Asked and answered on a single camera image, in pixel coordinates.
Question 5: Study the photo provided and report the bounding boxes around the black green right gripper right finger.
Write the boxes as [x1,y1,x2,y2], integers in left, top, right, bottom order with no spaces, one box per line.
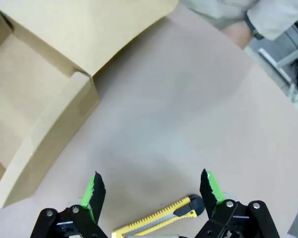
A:
[193,169,281,238]

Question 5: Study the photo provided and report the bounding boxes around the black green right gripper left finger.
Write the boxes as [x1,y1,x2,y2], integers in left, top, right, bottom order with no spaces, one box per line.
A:
[29,171,107,238]

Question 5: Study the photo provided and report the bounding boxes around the brown cardboard box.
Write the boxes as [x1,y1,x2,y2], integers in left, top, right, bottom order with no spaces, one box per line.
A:
[0,0,180,208]

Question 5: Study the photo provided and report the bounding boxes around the person's left hand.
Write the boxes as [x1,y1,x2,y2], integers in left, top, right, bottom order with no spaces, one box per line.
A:
[222,20,254,50]

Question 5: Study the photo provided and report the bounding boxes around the yellow black utility knife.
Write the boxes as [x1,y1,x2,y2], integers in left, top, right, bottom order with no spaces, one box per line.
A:
[111,194,206,238]

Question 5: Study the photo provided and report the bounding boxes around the dark wristwatch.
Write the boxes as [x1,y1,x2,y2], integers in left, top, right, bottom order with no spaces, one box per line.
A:
[245,11,264,40]

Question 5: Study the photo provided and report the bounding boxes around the person's grey shirt torso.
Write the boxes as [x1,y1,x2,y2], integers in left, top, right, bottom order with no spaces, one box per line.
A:
[180,0,258,30]

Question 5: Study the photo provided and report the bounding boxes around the grey metal frame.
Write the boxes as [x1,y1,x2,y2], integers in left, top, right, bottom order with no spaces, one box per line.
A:
[257,21,298,101]

